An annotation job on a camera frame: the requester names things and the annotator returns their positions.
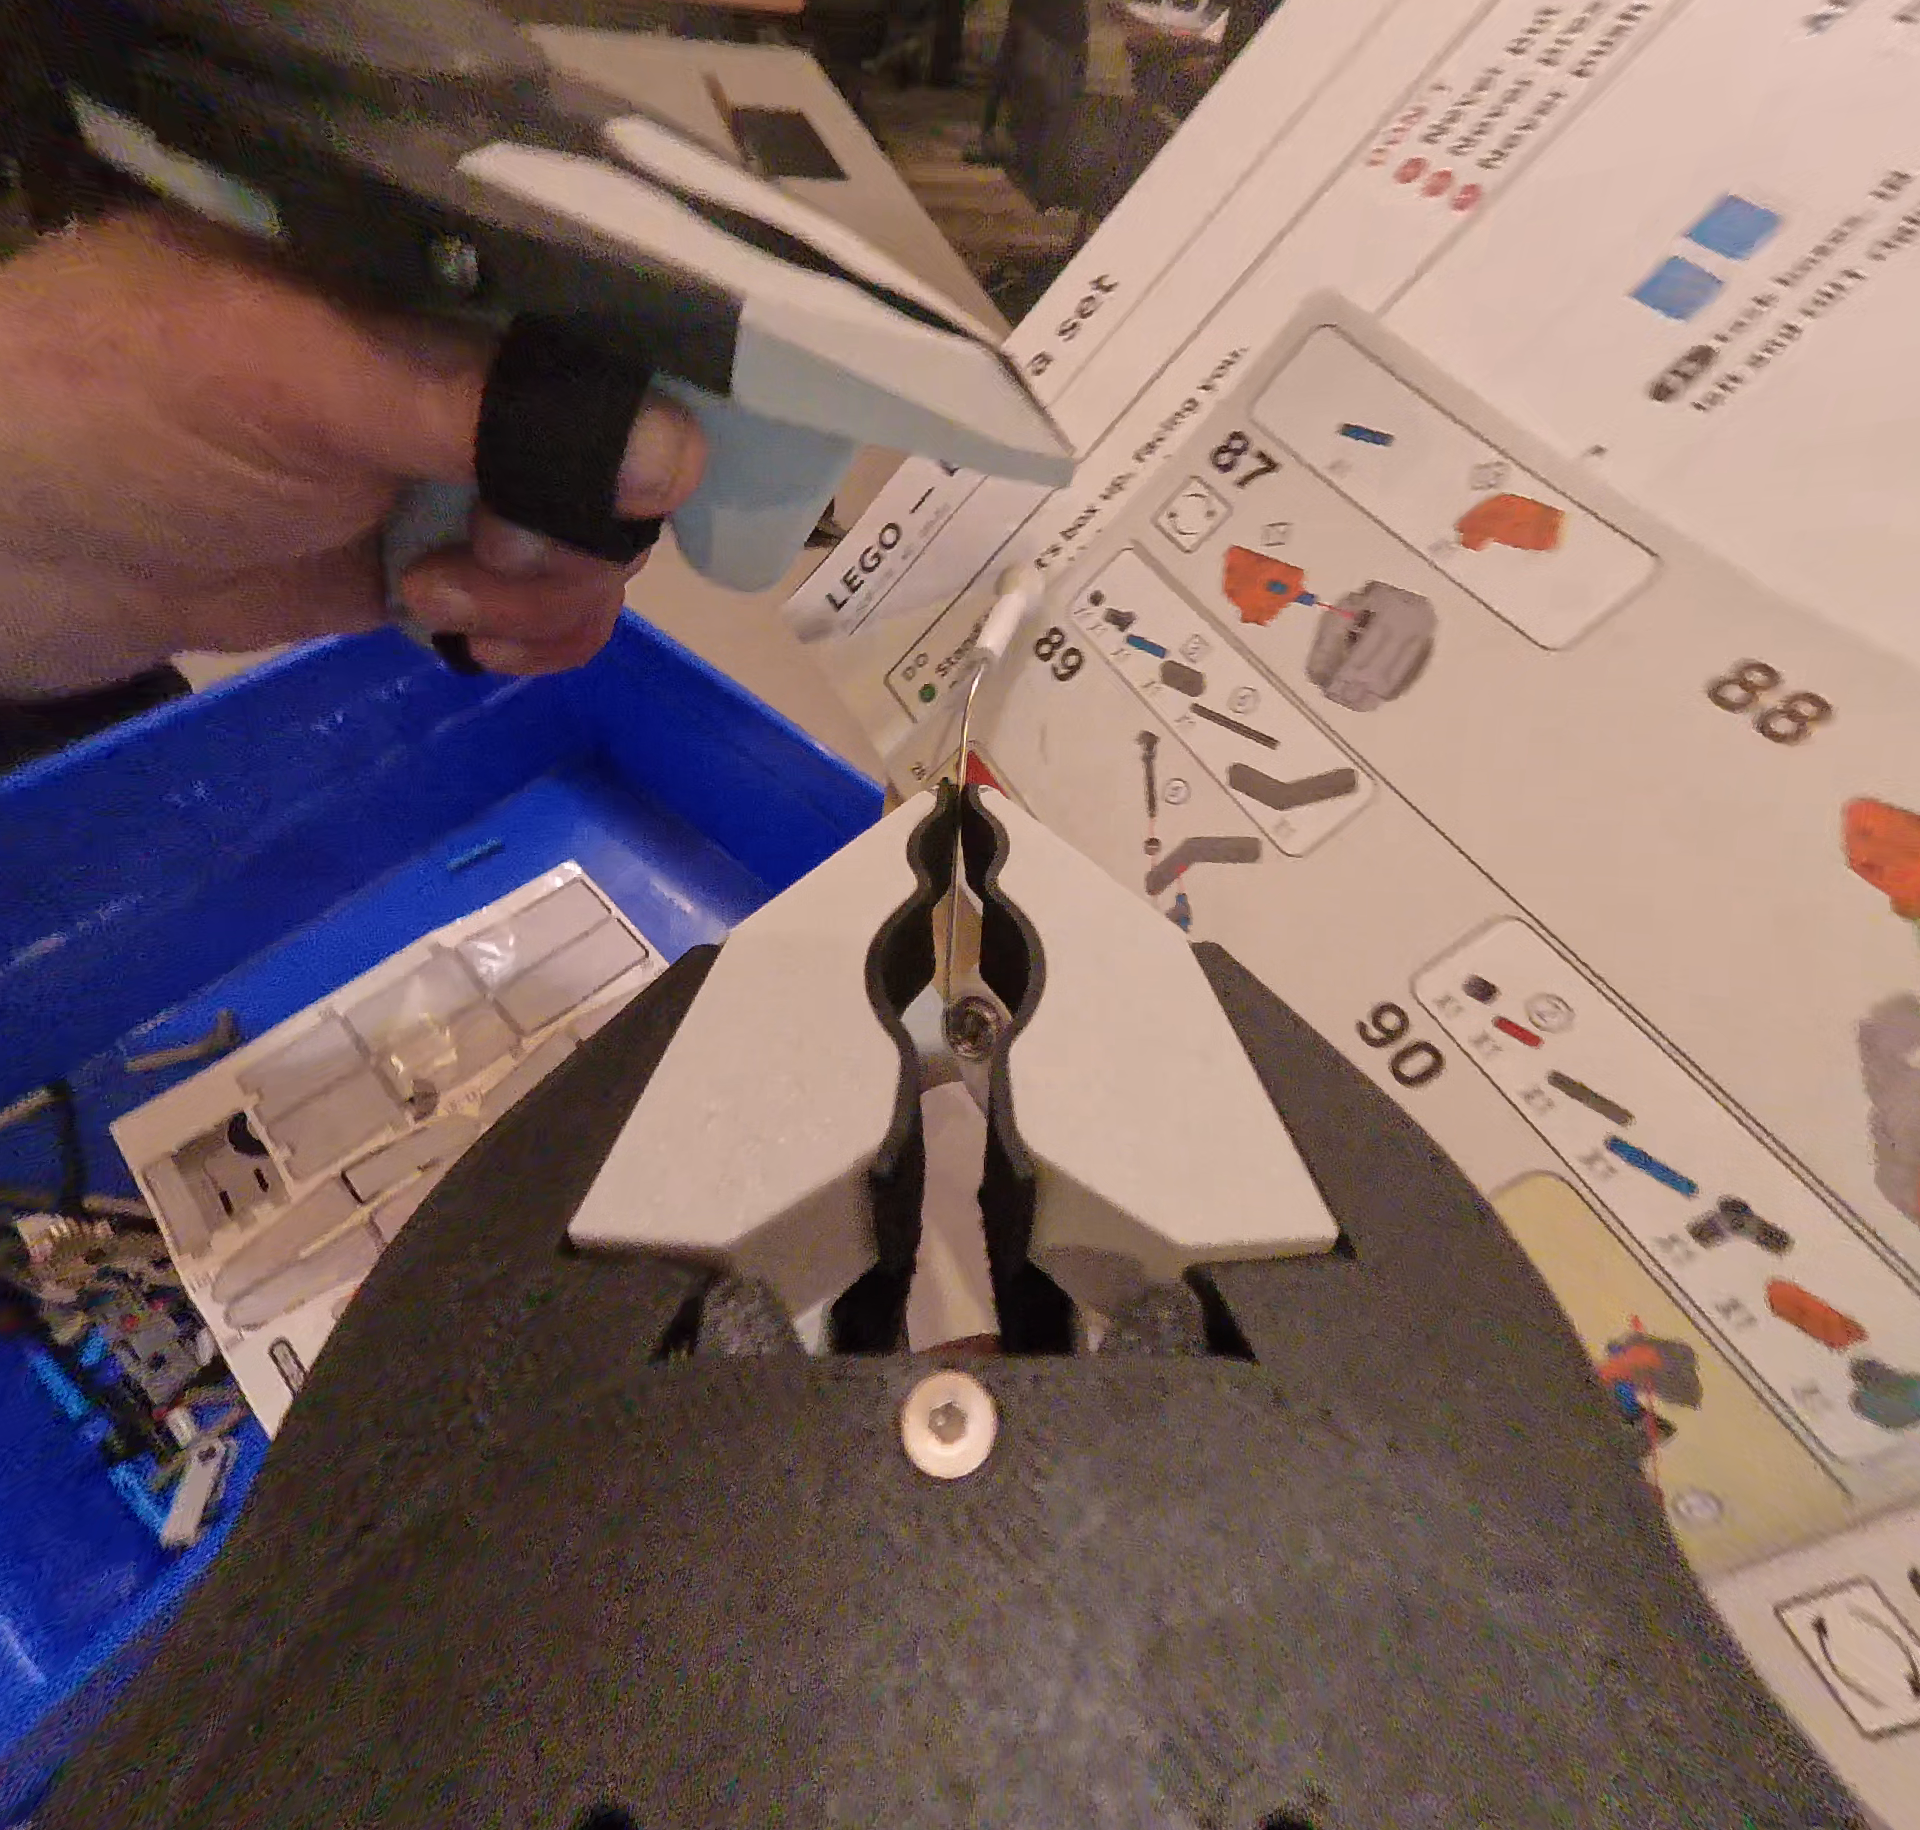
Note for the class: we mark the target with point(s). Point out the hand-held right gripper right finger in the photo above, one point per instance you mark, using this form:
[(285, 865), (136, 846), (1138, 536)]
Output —
[(1174, 1109)]

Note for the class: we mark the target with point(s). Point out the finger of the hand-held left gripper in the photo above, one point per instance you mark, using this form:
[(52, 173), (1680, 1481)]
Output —
[(839, 346), (675, 160)]

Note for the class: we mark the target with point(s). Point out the glossy building instruction booklet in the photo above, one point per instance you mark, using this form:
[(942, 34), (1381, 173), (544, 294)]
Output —
[(1499, 812)]

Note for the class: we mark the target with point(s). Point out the small building parts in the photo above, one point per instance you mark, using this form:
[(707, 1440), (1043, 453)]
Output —
[(136, 1329)]

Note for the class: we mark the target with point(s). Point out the person's left hand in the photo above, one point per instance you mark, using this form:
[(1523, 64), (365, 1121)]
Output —
[(194, 435)]

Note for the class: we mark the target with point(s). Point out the paper instruction sheet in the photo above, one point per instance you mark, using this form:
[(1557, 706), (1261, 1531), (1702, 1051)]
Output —
[(1577, 131)]

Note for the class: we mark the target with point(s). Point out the clear sticker sheet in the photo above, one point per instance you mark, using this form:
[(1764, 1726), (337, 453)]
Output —
[(378, 1051)]

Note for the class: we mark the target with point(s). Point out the blue plastic bin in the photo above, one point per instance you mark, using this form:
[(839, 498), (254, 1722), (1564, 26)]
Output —
[(449, 756)]

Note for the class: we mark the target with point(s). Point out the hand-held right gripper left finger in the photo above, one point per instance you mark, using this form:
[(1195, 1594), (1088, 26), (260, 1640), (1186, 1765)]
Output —
[(730, 1109)]

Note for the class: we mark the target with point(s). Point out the person's left forearm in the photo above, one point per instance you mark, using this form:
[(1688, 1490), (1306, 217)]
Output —
[(73, 722)]

